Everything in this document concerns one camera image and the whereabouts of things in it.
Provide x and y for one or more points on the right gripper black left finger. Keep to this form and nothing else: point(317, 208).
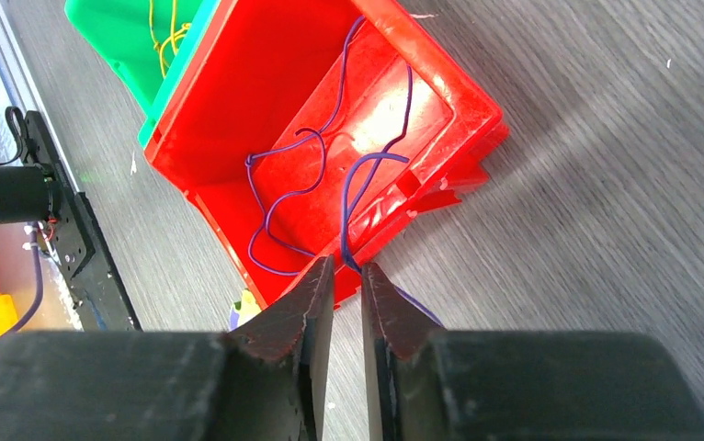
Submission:
point(264, 380)

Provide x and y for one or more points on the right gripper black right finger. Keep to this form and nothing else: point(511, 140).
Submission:
point(426, 382)

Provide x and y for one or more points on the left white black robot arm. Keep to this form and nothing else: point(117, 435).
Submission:
point(32, 182)

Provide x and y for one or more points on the green frog toy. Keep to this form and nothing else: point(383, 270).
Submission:
point(243, 310)

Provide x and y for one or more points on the red plastic bin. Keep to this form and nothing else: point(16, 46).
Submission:
point(286, 106)

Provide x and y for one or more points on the green plastic bin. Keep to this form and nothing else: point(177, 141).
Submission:
point(147, 44)

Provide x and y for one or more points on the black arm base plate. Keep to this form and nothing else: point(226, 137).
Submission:
point(98, 295)

